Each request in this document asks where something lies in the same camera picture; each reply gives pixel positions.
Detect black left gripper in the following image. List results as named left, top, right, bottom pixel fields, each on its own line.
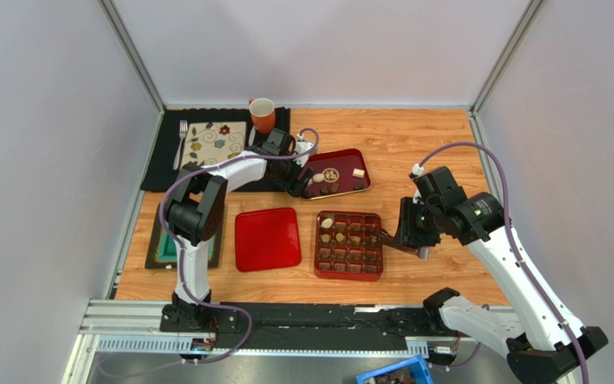
left=270, top=152, right=314, bottom=199

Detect red chocolate serving tray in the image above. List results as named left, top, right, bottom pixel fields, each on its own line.
left=301, top=148, right=372, bottom=200

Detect metal serving tongs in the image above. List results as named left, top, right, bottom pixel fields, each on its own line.
left=373, top=229, right=429, bottom=261

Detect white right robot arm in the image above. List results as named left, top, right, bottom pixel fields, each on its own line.
left=392, top=165, right=608, bottom=383

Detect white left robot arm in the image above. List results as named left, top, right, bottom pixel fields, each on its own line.
left=158, top=130, right=320, bottom=323

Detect red chocolate box with tray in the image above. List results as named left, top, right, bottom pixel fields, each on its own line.
left=313, top=211, right=384, bottom=282

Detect red tin lid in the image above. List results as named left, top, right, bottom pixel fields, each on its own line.
left=234, top=207, right=301, bottom=273

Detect orange mug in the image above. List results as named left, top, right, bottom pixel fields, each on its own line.
left=249, top=98, right=276, bottom=134

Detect floral square plate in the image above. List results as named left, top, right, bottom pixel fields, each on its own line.
left=179, top=122, right=248, bottom=168

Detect silver fork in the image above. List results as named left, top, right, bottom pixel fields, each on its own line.
left=173, top=120, right=189, bottom=170

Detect turquoise glazed dark plate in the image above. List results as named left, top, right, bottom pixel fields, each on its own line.
left=145, top=205, right=224, bottom=270

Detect blue plastic bin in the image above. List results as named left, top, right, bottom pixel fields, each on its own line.
left=356, top=355, right=434, bottom=384

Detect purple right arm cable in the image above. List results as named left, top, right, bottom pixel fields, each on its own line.
left=412, top=141, right=591, bottom=384

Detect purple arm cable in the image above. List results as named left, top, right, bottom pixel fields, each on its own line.
left=158, top=127, right=321, bottom=366
left=412, top=141, right=591, bottom=384

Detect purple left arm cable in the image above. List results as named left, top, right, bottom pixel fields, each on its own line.
left=158, top=127, right=321, bottom=366

